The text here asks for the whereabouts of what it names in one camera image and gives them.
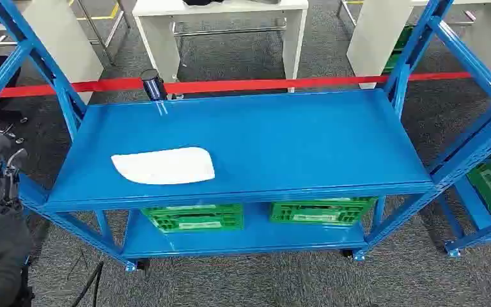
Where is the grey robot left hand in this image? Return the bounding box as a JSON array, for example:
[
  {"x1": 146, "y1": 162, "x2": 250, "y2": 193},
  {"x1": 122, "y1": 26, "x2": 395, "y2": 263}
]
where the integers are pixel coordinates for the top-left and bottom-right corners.
[{"x1": 0, "y1": 134, "x2": 33, "y2": 307}]

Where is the white panel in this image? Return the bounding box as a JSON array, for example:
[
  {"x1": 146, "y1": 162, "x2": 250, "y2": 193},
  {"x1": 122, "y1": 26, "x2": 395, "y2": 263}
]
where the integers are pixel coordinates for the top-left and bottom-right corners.
[{"x1": 20, "y1": 0, "x2": 104, "y2": 105}]

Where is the white table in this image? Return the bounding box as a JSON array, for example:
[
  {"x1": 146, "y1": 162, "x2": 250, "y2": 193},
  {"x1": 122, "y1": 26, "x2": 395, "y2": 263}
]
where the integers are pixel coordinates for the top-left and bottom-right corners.
[
  {"x1": 346, "y1": 0, "x2": 491, "y2": 90},
  {"x1": 132, "y1": 0, "x2": 309, "y2": 93}
]

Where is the red barrier tape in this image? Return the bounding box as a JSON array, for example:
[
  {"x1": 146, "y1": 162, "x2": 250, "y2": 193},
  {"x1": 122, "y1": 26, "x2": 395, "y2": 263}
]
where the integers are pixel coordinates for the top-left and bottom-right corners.
[{"x1": 0, "y1": 70, "x2": 491, "y2": 99}]

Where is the large blue metal shelf rack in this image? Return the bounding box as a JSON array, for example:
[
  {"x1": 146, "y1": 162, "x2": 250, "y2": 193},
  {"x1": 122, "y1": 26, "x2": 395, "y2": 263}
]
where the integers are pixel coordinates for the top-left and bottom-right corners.
[{"x1": 0, "y1": 0, "x2": 491, "y2": 273}]

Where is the black floor cable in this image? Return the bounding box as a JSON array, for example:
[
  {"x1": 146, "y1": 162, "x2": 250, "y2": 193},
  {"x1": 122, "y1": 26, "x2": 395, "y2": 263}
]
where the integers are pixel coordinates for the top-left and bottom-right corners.
[{"x1": 69, "y1": 260, "x2": 104, "y2": 307}]

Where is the black stanchion post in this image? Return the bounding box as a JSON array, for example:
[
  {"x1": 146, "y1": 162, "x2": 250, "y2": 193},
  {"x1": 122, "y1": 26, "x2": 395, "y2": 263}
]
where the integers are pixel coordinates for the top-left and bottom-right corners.
[{"x1": 140, "y1": 68, "x2": 169, "y2": 102}]

